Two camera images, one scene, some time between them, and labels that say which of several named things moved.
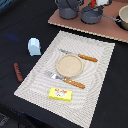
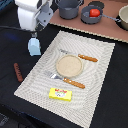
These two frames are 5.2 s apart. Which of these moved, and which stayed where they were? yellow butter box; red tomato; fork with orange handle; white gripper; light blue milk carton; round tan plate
Moved: red tomato; white gripper
Stayed: round tan plate; light blue milk carton; fork with orange handle; yellow butter box
